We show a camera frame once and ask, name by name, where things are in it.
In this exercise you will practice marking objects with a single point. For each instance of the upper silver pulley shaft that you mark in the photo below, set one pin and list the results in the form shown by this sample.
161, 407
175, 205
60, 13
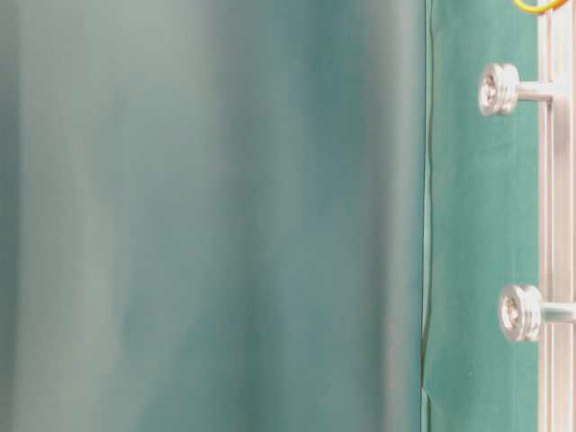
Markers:
500, 90

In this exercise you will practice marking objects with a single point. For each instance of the silver pulley shaft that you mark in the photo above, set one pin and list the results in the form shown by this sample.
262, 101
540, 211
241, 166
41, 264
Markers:
523, 312
500, 90

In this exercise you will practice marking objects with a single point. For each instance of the lower silver pulley shaft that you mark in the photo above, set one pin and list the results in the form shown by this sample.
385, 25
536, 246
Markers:
523, 312

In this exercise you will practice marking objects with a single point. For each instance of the green backdrop curtain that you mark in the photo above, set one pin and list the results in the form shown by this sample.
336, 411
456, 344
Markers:
211, 215

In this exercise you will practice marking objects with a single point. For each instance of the green table cloth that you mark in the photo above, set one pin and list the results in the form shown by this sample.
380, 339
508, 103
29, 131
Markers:
481, 221

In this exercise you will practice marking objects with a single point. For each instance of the silver aluminium extrusion rail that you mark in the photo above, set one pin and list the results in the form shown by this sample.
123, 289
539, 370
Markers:
556, 66

